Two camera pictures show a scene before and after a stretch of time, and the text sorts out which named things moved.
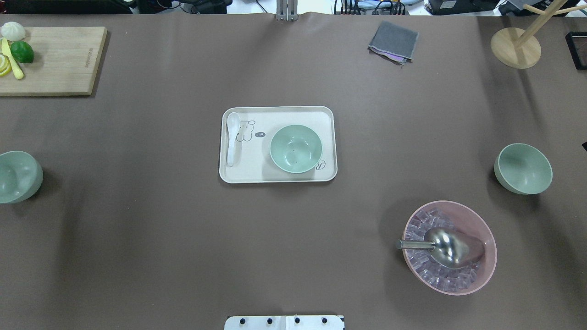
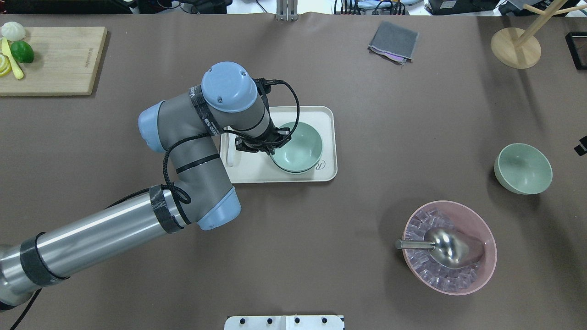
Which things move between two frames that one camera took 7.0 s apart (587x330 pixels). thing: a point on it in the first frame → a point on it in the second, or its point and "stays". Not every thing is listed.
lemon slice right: [5, 65] stays
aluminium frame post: [287, 10] stays
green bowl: [21, 176] → [302, 152]
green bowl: [522, 168] stays
